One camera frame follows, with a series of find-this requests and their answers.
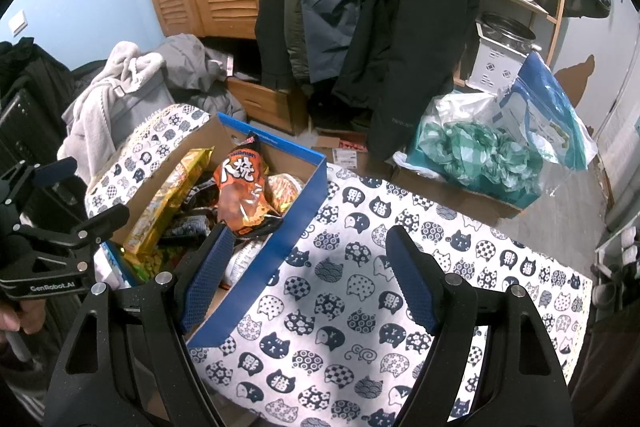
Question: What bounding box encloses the white plastic bag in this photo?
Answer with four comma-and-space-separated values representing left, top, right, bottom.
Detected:
435, 92, 501, 128

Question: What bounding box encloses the blue plastic bag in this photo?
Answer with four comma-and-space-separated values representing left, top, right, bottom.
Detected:
500, 52, 598, 170

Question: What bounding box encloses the shoe rack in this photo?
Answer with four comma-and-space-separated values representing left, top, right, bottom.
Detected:
592, 187, 640, 308

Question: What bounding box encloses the grey garment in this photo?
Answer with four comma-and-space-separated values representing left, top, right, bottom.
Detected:
157, 33, 246, 118

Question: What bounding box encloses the green plastic bag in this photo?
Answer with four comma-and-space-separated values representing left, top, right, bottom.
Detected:
417, 122, 543, 202

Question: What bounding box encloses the long gold snack packet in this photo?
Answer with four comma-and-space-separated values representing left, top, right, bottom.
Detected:
122, 148, 216, 255

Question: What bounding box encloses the orange flame print snack packet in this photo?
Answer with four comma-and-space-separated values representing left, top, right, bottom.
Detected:
214, 132, 283, 240

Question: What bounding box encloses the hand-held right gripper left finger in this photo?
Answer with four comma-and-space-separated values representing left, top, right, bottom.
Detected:
42, 223, 236, 427

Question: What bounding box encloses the tan patterned snack packet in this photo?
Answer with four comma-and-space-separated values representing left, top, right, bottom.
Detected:
265, 174, 306, 215

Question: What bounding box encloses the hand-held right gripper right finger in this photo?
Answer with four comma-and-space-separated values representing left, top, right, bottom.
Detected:
385, 225, 576, 427

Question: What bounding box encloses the white snack packet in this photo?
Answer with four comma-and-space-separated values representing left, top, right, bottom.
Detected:
222, 239, 271, 288

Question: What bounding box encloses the teal cardboard box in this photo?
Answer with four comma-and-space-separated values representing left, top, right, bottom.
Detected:
392, 147, 543, 220

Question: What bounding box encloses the blue cardboard box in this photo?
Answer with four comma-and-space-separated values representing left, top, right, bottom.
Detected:
100, 112, 328, 349

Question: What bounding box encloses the wooden drawer box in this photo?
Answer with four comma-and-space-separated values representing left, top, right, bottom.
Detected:
225, 77, 308, 136

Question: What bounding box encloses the long black coat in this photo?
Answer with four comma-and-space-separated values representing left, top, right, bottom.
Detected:
332, 0, 481, 162

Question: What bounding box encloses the dark round cooker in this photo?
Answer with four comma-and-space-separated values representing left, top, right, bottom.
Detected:
477, 12, 536, 52

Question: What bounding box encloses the pile of grey clothes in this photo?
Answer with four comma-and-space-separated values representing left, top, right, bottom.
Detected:
57, 42, 168, 182

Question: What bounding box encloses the cat print cloth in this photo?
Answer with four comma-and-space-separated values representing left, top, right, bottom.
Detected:
85, 103, 593, 427

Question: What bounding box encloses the white wall switch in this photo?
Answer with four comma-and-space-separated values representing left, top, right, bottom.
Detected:
7, 11, 30, 35

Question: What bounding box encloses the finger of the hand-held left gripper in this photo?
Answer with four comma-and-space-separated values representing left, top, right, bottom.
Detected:
15, 156, 79, 188
20, 203, 131, 253

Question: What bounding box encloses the white storage crate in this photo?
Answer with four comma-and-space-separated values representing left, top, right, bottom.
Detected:
470, 39, 531, 92

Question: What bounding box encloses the person's left hand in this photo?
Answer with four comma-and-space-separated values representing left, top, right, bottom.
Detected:
0, 301, 47, 336

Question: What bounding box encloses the white shoe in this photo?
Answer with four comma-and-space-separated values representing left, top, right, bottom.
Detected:
592, 279, 618, 308

